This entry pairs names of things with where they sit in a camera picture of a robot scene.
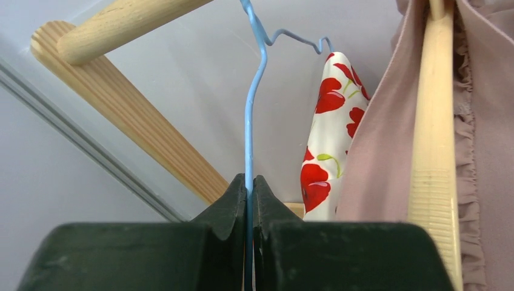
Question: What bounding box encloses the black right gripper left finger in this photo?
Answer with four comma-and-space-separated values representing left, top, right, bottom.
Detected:
193, 173, 247, 290

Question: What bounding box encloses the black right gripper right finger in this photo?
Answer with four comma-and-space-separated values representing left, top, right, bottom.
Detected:
253, 175, 302, 290

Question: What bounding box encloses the pink pleated skirt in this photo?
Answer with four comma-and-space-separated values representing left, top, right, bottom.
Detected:
336, 1, 513, 290

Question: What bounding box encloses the red poppy print garment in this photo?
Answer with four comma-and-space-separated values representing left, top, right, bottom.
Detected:
300, 52, 370, 221

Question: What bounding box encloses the beige plastic hanger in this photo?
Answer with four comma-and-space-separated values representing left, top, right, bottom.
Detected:
407, 1, 463, 290

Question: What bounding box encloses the light blue hanger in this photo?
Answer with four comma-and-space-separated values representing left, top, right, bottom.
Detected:
240, 0, 335, 290

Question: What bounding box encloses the wooden hanger rack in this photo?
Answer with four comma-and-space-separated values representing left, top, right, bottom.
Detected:
30, 0, 306, 219

